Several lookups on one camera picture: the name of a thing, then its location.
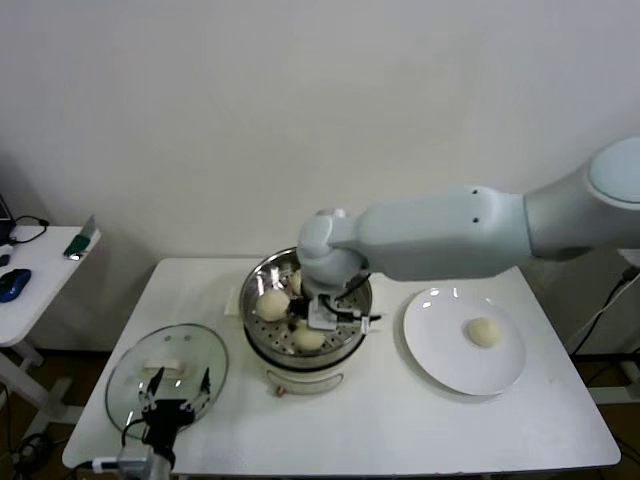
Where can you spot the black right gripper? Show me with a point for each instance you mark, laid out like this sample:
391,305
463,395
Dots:
301,307

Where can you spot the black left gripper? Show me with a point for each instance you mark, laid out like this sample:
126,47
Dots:
165,414

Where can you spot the white steamed baozi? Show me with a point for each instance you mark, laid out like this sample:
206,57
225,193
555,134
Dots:
483,332
297,283
307,340
272,305

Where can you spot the round glass pot lid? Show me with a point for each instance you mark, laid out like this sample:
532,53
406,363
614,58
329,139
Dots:
125,390

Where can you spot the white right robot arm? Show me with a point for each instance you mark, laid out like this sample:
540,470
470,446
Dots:
440,235

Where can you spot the perforated steel steamer basket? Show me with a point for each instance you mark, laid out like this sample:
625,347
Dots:
267,336

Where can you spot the white electric cooker base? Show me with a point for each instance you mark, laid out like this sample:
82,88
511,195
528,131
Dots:
300,380

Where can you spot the large white round plate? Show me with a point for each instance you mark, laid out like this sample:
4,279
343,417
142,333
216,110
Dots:
430,340

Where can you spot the green and grey tool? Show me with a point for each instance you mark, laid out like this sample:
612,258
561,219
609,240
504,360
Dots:
79,244

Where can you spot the white side table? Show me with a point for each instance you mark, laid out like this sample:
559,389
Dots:
45,270

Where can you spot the blue computer mouse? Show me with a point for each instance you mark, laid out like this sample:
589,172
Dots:
12,285

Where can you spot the dark laptop computer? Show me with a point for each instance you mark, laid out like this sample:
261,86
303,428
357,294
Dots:
3,215

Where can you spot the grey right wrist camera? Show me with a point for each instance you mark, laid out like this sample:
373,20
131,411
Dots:
320,317

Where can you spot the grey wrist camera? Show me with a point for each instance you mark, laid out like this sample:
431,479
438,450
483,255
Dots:
320,317
135,465

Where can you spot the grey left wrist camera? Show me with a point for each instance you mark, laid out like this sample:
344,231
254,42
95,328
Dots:
135,465

